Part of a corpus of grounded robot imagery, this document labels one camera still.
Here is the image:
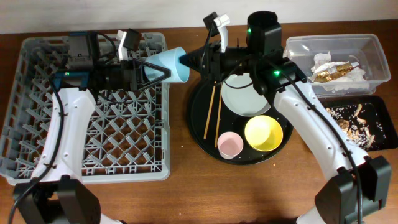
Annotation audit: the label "light blue cup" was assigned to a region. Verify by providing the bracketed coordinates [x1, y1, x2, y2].
[145, 47, 190, 83]

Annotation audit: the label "yellow bowl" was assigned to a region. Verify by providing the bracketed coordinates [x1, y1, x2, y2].
[244, 115, 284, 152]

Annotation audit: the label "pink cup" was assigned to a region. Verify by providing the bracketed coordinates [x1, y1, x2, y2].
[217, 131, 244, 160]

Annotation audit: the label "tissue with gold wrapper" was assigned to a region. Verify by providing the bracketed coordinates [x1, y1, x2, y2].
[309, 52, 369, 93]

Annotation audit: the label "food scraps and peanut shells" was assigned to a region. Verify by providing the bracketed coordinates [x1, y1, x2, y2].
[326, 103, 387, 151]

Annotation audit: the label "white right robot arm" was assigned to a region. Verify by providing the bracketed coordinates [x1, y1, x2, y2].
[180, 11, 392, 223]

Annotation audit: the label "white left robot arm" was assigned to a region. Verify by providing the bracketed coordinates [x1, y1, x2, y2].
[1, 31, 170, 223]

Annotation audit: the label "grey dishwasher rack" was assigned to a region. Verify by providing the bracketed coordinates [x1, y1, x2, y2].
[1, 36, 170, 185]

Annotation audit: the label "grey plate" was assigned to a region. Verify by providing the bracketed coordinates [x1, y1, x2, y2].
[221, 73, 271, 117]

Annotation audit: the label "round black tray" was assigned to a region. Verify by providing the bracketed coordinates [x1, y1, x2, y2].
[187, 80, 294, 166]

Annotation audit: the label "left wooden chopstick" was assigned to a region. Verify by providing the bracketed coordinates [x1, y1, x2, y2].
[203, 85, 216, 139]

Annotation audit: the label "clear plastic bin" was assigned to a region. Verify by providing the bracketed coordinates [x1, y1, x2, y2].
[284, 34, 391, 98]

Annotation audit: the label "black rectangular tray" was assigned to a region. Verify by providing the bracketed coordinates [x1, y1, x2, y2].
[320, 96, 397, 150]

